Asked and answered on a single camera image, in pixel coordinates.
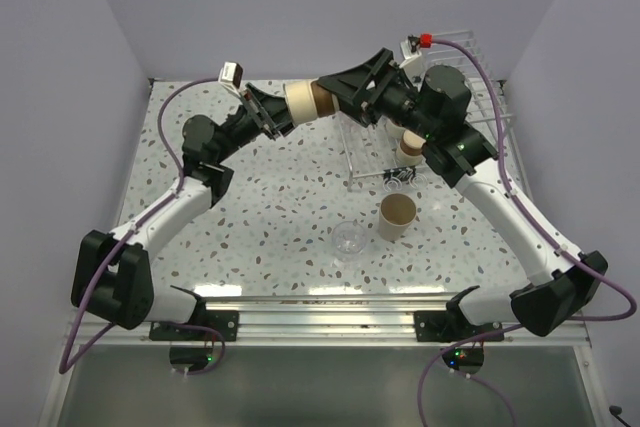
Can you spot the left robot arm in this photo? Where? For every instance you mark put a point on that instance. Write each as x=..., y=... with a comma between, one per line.
x=113, y=278

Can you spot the beige plastic cup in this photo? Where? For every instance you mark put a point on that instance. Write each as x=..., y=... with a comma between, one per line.
x=397, y=212

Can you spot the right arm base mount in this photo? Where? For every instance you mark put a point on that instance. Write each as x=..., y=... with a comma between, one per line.
x=442, y=327

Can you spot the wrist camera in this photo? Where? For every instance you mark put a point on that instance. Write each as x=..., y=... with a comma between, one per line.
x=230, y=78
x=413, y=63

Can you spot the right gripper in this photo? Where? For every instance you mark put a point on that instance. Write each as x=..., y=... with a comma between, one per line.
x=352, y=86

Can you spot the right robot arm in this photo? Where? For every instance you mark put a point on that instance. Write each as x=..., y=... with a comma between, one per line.
x=557, y=288

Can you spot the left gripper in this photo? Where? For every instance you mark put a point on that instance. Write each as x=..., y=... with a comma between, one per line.
x=274, y=112

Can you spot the white wire dish rack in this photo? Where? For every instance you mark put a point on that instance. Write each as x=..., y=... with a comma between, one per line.
x=454, y=149

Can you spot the large clear glass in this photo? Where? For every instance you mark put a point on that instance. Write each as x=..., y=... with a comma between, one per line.
x=348, y=240

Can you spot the steel cup with cork band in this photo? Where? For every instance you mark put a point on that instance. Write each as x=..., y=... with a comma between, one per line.
x=394, y=130

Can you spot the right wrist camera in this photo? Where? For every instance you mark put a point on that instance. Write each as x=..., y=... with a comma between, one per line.
x=413, y=63

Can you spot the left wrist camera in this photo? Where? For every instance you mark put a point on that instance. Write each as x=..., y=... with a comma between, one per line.
x=230, y=78

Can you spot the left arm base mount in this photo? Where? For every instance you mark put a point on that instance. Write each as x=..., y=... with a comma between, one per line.
x=199, y=346

